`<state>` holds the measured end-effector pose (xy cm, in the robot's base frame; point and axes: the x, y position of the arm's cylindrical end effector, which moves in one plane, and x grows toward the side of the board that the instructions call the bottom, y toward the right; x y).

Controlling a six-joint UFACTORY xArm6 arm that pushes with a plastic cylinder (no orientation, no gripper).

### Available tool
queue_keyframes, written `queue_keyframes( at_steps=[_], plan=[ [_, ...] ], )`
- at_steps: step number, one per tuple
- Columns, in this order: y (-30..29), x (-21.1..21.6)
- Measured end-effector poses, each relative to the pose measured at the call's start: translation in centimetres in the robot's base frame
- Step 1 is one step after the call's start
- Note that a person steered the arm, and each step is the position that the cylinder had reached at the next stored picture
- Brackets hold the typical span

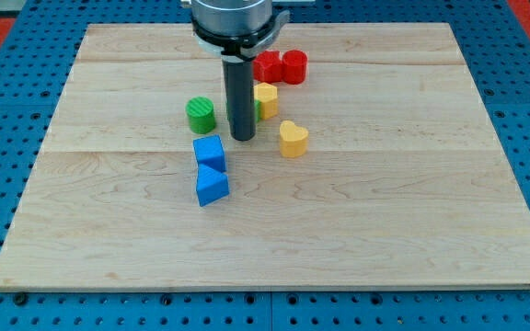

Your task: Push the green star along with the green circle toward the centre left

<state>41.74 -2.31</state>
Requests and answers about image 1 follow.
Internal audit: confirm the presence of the light wooden board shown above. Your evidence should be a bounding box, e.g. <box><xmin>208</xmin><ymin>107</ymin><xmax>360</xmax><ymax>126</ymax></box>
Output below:
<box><xmin>0</xmin><ymin>23</ymin><xmax>530</xmax><ymax>292</ymax></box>

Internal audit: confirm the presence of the red star block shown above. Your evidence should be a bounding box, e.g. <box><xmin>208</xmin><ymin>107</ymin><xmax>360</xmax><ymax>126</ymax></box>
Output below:
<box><xmin>253</xmin><ymin>51</ymin><xmax>282</xmax><ymax>83</ymax></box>

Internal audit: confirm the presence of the green star block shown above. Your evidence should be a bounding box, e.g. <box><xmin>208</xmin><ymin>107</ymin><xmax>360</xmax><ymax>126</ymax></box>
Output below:
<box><xmin>225</xmin><ymin>99</ymin><xmax>260</xmax><ymax>123</ymax></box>

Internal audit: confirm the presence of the blue triangle block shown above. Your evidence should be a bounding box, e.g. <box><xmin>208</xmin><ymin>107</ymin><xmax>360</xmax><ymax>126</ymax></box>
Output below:
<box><xmin>196</xmin><ymin>164</ymin><xmax>229</xmax><ymax>207</ymax></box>

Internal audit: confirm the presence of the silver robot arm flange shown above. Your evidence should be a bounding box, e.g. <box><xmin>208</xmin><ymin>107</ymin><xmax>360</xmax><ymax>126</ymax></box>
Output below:
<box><xmin>181</xmin><ymin>0</ymin><xmax>291</xmax><ymax>63</ymax></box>

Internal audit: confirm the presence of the green cylinder block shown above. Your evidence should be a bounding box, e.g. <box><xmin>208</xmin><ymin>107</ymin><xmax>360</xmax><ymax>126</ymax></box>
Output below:
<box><xmin>185</xmin><ymin>97</ymin><xmax>216</xmax><ymax>134</ymax></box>

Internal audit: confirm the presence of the blue cube block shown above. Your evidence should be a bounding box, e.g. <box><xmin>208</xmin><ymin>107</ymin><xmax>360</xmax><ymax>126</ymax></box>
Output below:
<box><xmin>192</xmin><ymin>135</ymin><xmax>226</xmax><ymax>172</ymax></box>

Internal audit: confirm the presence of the red cylinder block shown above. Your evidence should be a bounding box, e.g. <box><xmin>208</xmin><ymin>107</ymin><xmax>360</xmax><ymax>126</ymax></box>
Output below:
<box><xmin>282</xmin><ymin>50</ymin><xmax>308</xmax><ymax>85</ymax></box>

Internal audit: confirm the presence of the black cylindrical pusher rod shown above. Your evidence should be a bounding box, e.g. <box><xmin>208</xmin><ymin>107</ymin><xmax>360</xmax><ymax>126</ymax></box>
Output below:
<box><xmin>222</xmin><ymin>59</ymin><xmax>257</xmax><ymax>142</ymax></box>

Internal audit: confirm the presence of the yellow pentagon block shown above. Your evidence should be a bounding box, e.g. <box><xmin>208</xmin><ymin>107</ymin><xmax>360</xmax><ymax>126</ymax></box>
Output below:
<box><xmin>254</xmin><ymin>83</ymin><xmax>279</xmax><ymax>120</ymax></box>

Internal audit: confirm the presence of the yellow heart block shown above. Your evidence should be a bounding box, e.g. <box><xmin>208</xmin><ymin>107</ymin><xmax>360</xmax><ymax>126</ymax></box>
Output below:
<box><xmin>279</xmin><ymin>120</ymin><xmax>309</xmax><ymax>158</ymax></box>

